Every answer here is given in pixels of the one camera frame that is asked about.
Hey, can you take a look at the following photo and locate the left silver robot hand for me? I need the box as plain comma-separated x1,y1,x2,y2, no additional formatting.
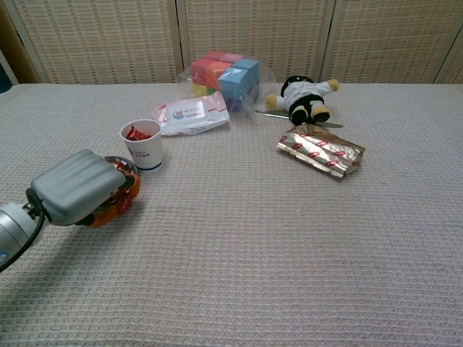
27,149,143,229

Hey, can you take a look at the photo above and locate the round metal plate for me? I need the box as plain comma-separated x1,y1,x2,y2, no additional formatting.
103,154,140,174

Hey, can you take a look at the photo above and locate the white paper cup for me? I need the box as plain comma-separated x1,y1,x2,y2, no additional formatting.
119,119,163,174

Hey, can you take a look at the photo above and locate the white pink wet wipes pack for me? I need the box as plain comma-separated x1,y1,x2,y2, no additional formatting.
150,90,231,137

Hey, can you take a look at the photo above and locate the brown wooden board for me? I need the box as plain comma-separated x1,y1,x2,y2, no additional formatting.
0,5,39,86

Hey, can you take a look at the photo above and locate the woven folding screen panel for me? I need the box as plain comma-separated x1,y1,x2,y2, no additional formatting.
177,0,336,84
320,0,463,85
0,0,182,85
433,35,463,85

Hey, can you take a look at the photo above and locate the purple cube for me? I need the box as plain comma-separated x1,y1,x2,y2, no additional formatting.
226,86,260,113

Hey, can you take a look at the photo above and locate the orange cube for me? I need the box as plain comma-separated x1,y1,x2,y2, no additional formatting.
208,61,232,90

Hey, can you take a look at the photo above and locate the light blue cube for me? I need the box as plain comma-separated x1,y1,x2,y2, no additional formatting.
233,59,260,87
218,67,250,100

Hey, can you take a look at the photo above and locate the beige woven tablecloth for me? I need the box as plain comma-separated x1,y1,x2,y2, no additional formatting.
0,82,463,347

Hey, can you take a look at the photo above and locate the silver table knife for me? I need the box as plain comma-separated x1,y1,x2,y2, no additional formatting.
255,109,344,129

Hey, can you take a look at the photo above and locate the clear plastic bag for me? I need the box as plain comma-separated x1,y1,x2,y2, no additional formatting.
176,56,279,119

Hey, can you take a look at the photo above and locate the black white plush doll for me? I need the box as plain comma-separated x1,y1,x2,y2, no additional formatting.
266,74,341,126

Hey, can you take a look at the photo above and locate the gold foil snack pack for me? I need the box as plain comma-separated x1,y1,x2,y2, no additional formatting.
276,124,366,180

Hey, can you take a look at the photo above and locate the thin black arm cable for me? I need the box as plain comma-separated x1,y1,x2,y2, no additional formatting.
0,187,48,274

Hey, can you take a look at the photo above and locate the pale wooden frame bar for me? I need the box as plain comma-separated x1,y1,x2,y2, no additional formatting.
0,48,19,87

